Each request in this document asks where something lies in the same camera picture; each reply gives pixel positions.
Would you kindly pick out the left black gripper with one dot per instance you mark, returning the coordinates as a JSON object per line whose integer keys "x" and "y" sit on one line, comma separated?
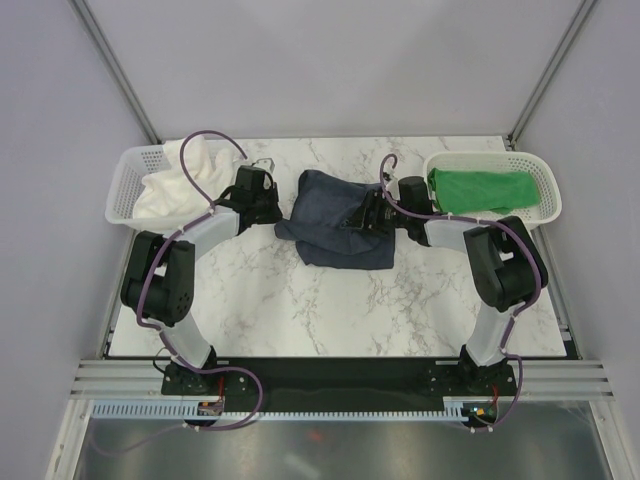
{"x": 275, "y": 214}

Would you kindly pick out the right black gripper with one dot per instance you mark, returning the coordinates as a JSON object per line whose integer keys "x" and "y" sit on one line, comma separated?
{"x": 374, "y": 202}

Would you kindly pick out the dark blue towel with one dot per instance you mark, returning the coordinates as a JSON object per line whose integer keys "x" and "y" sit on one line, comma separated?
{"x": 318, "y": 226}

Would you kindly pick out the white towel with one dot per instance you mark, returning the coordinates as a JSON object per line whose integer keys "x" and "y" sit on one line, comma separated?
{"x": 168, "y": 193}

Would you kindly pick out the green towel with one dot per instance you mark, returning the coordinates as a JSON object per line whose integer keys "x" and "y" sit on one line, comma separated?
{"x": 462, "y": 192}

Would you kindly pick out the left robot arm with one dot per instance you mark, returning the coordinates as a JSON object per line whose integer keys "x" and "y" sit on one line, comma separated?
{"x": 159, "y": 281}

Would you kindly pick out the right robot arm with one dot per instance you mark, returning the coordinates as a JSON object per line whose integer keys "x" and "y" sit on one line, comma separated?
{"x": 507, "y": 270}

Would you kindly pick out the left white plastic basket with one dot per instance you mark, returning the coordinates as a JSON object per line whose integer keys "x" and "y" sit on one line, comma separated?
{"x": 126, "y": 187}

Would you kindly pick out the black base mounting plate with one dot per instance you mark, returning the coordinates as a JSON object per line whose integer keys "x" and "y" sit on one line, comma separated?
{"x": 327, "y": 383}

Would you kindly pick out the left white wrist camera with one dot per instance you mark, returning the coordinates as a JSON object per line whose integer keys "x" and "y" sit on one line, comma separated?
{"x": 266, "y": 164}

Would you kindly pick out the white slotted cable duct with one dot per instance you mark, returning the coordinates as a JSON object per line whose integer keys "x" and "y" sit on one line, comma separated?
{"x": 451, "y": 409}

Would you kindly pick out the aluminium extrusion rail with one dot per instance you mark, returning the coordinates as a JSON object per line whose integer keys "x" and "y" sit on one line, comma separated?
{"x": 544, "y": 380}

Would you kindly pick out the right aluminium frame post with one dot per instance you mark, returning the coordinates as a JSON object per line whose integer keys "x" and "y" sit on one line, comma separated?
{"x": 561, "y": 52}

